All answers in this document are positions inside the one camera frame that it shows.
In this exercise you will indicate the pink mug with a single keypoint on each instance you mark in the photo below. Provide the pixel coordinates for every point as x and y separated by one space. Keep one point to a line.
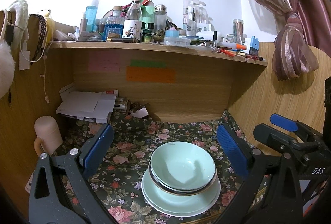
47 131

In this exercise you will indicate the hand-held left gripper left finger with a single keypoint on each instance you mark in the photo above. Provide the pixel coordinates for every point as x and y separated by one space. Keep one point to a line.
99 147

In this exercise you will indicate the clear labelled liquor bottle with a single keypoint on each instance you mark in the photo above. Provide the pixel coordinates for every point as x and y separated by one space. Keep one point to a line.
133 20

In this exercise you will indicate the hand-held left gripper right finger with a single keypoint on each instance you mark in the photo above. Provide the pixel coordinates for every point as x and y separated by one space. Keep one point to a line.
232 151

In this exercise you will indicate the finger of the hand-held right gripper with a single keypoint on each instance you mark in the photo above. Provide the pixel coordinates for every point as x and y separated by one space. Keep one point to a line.
269 135
283 120

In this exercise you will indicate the white plate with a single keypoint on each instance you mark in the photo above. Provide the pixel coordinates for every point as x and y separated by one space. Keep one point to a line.
181 213

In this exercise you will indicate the brown braided headband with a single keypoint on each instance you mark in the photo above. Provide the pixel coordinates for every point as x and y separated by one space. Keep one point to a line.
40 35

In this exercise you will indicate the stack of white papers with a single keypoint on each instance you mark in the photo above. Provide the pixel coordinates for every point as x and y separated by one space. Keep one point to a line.
82 105

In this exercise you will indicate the green sticky note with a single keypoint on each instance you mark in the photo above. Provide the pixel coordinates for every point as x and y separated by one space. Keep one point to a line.
147 63

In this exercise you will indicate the small dark cap bottle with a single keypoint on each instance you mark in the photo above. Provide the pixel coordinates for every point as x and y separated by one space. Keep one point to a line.
147 34

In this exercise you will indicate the white fluffy puff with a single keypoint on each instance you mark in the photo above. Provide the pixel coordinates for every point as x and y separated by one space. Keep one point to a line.
5 69

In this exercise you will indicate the white bowl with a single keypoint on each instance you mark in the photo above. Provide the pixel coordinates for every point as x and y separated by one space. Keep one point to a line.
170 189

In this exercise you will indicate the orange cap white bottle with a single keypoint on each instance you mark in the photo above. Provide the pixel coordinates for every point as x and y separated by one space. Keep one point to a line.
239 46

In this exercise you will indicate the dark floral tablecloth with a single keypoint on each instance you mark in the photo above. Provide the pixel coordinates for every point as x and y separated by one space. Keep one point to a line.
134 141

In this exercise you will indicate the black rectangular object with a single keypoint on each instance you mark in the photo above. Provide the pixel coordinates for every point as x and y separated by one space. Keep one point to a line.
328 100

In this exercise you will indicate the brown tube bottle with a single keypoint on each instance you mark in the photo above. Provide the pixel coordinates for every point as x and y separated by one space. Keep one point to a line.
83 26

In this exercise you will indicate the pink sticky note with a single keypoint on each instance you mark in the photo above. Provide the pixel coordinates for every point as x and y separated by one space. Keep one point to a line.
103 63

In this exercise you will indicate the glass jar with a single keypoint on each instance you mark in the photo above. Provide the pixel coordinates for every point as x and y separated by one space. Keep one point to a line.
234 39

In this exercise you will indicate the white tag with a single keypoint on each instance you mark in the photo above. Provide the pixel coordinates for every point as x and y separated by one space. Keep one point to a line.
24 60

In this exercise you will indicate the small blue jar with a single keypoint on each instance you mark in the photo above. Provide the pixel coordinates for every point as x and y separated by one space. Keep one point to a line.
172 33

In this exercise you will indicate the tall clear pencil jar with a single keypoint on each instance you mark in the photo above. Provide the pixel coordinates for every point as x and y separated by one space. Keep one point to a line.
238 30

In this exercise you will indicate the wooden desk shelf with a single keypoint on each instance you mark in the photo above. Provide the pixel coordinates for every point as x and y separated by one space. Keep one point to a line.
155 53

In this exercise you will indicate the striped pink curtain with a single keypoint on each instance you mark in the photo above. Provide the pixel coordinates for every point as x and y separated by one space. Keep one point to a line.
292 40

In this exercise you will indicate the silver cap clear bottle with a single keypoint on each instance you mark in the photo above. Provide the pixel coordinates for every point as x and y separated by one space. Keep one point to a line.
160 20

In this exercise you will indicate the yellow headband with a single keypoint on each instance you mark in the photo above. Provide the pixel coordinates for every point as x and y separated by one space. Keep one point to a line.
51 25

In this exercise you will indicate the green pump bottle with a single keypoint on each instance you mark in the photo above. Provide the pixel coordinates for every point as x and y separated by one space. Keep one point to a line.
149 12

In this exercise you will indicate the green plate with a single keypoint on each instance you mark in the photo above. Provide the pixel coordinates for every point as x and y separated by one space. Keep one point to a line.
181 202

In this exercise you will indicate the blue pencil sharpener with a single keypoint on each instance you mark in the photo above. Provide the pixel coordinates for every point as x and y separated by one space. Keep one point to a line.
252 46

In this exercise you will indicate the tall blue toner bottle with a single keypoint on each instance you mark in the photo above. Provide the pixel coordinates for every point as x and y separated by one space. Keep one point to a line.
91 16

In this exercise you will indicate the fluffy white headband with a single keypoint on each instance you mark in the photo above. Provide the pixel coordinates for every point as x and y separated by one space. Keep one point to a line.
18 14

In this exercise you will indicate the green bowl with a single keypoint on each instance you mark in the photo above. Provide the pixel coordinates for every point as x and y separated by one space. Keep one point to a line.
178 162

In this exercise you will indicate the square blue liquid bottle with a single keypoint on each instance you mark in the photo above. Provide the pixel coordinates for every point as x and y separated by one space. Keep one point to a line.
115 26

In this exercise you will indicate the clear plastic box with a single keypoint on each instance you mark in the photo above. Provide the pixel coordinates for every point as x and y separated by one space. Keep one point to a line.
177 42

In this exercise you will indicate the orange sticky note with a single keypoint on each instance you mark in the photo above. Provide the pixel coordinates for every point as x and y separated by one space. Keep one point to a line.
150 74

